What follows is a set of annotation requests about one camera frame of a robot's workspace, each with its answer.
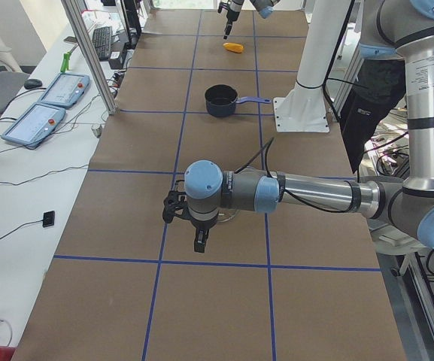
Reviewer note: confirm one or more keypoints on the near blue teach pendant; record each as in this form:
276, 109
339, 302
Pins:
36, 123

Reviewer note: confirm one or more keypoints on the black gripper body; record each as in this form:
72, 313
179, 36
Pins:
232, 12
200, 225

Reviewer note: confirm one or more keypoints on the glass lid blue knob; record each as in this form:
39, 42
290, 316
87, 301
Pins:
226, 215

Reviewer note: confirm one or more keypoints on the black computer keyboard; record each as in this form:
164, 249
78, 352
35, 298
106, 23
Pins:
102, 41

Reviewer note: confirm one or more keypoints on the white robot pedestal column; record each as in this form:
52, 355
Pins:
303, 109

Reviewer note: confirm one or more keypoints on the person in dark clothes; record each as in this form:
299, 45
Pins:
379, 87

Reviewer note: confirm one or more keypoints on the brown paper table mat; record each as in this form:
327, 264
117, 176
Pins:
298, 284

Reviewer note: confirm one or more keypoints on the far blue teach pendant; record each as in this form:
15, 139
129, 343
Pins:
65, 90

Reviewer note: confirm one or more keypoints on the small black square sensor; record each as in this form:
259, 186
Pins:
48, 219

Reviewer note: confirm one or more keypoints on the black computer mouse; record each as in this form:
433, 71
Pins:
32, 83

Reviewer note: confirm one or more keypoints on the blue teach pendant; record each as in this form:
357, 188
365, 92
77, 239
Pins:
36, 123
65, 90

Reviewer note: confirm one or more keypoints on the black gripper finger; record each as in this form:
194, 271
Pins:
200, 240
168, 214
227, 30

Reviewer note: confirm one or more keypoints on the blue saucepan with handle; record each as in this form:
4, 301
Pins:
221, 100

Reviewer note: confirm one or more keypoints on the aluminium frame post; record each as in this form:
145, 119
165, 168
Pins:
79, 29

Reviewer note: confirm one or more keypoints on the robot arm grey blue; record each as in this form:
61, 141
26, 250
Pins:
263, 7
390, 29

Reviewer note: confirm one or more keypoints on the yellow corn cob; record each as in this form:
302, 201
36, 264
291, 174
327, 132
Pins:
233, 47

